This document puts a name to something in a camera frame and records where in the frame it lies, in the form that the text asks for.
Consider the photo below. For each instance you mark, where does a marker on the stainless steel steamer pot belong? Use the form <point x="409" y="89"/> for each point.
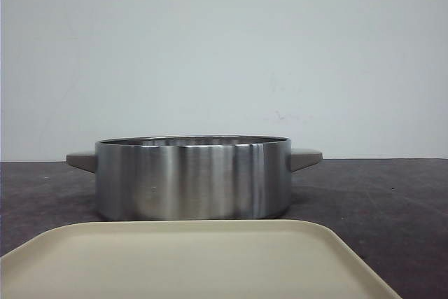
<point x="193" y="178"/>

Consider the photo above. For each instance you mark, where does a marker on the beige plastic tray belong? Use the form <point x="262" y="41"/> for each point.
<point x="189" y="259"/>

